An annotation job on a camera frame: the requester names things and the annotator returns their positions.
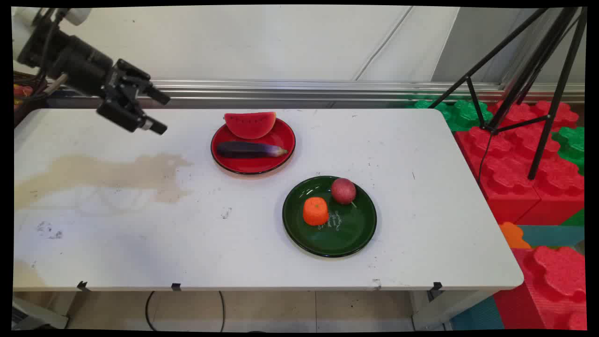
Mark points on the teal foam mat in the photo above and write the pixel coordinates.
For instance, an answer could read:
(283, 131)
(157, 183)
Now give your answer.
(552, 235)

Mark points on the black tripod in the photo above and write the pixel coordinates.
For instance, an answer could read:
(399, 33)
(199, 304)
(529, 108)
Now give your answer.
(538, 75)

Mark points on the teal foam block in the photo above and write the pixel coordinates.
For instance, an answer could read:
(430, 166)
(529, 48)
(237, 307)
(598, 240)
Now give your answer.
(477, 316)

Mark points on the black table edge clip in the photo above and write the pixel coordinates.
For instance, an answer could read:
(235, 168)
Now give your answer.
(436, 289)
(176, 286)
(83, 285)

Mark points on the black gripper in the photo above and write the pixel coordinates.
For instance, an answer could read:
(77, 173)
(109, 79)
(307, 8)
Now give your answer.
(77, 63)

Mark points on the colourful toys in basket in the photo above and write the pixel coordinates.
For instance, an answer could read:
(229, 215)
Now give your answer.
(21, 91)

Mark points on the orange foam block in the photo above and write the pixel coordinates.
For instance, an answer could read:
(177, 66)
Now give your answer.
(513, 235)

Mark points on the aluminium rail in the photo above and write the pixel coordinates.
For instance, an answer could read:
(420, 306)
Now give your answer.
(299, 89)

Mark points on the large red foam block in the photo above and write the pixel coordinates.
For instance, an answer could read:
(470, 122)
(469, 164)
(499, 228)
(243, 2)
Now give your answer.
(503, 173)
(547, 285)

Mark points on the red plate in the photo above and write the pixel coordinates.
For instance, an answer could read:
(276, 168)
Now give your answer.
(269, 157)

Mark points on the dark woven basket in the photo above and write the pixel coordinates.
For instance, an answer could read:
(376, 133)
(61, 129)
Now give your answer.
(28, 110)

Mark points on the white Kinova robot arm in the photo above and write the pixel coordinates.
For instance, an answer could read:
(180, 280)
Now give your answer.
(21, 25)

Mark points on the purple toy eggplant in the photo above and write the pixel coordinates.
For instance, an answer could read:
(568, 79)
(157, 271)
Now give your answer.
(248, 149)

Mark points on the small green foam block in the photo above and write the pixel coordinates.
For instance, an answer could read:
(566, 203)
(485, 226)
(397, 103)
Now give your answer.
(576, 219)

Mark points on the red toy apple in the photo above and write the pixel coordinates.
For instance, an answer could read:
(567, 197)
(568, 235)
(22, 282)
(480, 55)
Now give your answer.
(343, 190)

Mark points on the toy watermelon slice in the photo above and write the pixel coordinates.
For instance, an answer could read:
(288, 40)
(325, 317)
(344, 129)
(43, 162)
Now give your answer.
(249, 125)

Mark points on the dark green plate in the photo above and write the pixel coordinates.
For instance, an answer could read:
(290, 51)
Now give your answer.
(341, 229)

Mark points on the white table leg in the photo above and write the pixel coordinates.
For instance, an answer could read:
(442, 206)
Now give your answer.
(40, 316)
(444, 309)

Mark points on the orange toy tangerine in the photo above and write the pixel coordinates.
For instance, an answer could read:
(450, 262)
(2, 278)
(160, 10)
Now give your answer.
(315, 211)

